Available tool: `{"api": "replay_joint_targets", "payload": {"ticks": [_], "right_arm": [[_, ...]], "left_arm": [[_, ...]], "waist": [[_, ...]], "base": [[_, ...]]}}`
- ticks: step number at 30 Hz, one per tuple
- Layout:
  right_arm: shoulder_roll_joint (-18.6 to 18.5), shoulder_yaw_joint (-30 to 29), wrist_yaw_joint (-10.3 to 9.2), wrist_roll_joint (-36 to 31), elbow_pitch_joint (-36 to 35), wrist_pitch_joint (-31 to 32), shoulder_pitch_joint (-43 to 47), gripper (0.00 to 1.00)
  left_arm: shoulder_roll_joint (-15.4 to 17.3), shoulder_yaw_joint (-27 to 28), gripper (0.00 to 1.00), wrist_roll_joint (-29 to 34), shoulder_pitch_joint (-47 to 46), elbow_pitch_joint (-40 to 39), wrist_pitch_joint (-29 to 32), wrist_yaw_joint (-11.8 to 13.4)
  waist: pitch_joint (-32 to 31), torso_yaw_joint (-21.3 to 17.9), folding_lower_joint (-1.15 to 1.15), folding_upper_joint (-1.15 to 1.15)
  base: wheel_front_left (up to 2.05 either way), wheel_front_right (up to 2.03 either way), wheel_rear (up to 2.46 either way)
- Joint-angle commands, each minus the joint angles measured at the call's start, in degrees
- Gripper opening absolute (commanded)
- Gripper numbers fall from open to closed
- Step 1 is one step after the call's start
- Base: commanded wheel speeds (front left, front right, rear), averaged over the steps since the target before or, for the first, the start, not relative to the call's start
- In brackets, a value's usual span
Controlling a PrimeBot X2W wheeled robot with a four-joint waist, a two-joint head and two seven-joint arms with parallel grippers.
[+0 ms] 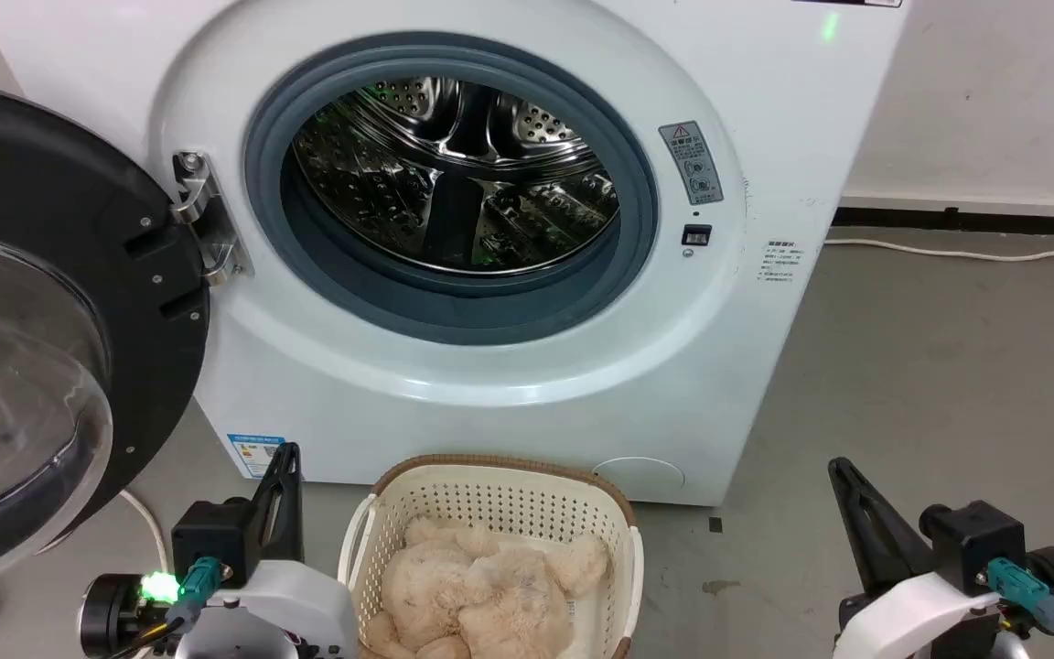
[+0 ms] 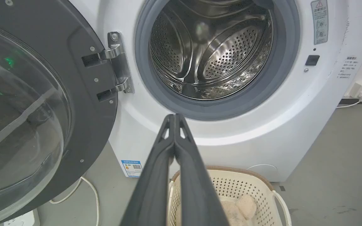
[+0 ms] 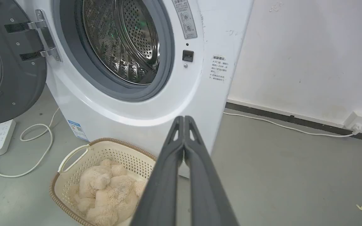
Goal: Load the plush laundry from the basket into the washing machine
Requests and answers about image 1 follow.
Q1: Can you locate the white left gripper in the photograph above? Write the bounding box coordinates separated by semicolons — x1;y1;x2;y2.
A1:
174;442;360;659

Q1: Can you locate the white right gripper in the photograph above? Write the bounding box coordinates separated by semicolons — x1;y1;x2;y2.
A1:
827;457;1033;659

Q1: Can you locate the black left gripper motor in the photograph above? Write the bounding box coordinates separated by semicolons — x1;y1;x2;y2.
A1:
78;572;182;658

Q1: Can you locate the white front-load washing machine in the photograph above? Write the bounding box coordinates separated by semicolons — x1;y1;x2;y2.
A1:
0;0;910;508

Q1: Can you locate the blue energy label sticker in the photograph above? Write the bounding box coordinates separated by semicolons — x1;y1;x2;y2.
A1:
226;433;287;480

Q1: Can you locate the beige plush teddy bear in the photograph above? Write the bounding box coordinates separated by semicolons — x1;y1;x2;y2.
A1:
364;516;612;659

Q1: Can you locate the cream perforated laundry basket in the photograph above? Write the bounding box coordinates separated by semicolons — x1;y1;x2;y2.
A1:
338;454;645;659

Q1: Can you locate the round filter cover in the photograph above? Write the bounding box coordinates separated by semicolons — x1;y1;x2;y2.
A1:
591;456;686;502

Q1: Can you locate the small printed text label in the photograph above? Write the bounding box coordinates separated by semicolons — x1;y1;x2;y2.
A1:
760;240;808;285

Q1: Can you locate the chrome door hinge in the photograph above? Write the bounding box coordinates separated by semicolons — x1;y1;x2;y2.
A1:
170;151;253;286

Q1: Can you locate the black round washer door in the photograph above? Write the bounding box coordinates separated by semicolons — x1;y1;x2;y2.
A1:
0;78;211;602

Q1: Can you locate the stainless steel washer drum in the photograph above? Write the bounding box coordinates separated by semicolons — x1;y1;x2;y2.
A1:
290;77;621;275

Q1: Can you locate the grey rubber door gasket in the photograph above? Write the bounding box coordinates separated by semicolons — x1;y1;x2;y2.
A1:
243;32;661;347

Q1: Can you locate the grey warning sticker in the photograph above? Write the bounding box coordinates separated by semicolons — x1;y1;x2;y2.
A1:
658;120;726;207

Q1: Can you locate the teal left camera cable plug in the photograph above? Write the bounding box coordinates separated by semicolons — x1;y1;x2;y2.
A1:
165;556;222;629

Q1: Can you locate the teal camera cable plug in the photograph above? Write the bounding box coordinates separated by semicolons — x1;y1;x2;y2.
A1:
165;556;222;629
986;556;1054;634

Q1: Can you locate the white power cable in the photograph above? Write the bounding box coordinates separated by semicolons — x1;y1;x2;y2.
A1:
118;489;171;576

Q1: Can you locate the teal right camera cable plug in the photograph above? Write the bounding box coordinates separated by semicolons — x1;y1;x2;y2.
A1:
986;556;1054;634

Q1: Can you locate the white floor cable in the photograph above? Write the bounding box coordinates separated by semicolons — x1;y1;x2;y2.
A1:
823;237;1054;264

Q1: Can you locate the black wall baseboard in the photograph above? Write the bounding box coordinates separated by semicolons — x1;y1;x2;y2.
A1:
832;207;1054;241

